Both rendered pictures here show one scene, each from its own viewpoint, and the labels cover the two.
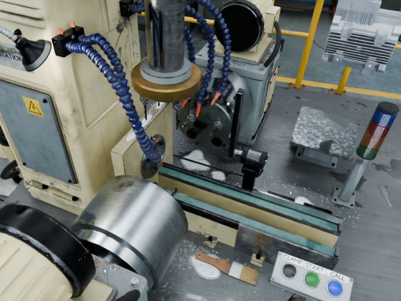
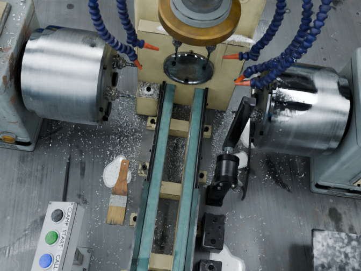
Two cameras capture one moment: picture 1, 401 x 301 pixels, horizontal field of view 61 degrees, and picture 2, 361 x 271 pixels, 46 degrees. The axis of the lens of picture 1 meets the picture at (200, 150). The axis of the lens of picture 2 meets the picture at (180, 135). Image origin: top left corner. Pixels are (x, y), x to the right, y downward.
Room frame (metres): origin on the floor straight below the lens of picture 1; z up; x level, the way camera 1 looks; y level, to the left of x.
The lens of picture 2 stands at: (0.53, -0.50, 2.02)
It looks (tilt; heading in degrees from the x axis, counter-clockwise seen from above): 64 degrees down; 67
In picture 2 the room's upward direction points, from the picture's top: 11 degrees clockwise
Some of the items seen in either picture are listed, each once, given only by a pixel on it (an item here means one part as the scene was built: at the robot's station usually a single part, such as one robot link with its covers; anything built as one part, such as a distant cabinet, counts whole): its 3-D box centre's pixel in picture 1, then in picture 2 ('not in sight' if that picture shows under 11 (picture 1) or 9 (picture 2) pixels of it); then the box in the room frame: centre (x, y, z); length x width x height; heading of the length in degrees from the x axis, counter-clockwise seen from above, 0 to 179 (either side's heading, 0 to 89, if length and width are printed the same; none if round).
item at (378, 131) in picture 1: (379, 126); not in sight; (0.86, -0.55, 1.14); 0.06 x 0.06 x 0.04
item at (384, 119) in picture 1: (384, 114); not in sight; (0.86, -0.55, 1.19); 0.06 x 0.06 x 0.04
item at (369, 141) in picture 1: (373, 137); not in sight; (0.86, -0.55, 1.10); 0.06 x 0.06 x 0.04
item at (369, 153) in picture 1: (368, 148); not in sight; (0.86, -0.55, 1.05); 0.06 x 0.06 x 0.04
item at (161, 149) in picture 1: (154, 156); (188, 70); (0.80, 0.15, 1.02); 0.15 x 0.02 x 0.15; 159
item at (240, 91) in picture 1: (236, 125); (237, 127); (0.85, -0.11, 1.12); 0.04 x 0.03 x 0.26; 69
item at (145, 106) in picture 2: not in sight; (148, 98); (0.69, 0.17, 0.86); 0.07 x 0.06 x 0.12; 159
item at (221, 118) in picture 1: (217, 104); (304, 110); (1.08, -0.06, 1.04); 0.41 x 0.25 x 0.25; 159
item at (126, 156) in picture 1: (138, 160); (189, 61); (0.82, 0.21, 0.97); 0.30 x 0.11 x 0.34; 159
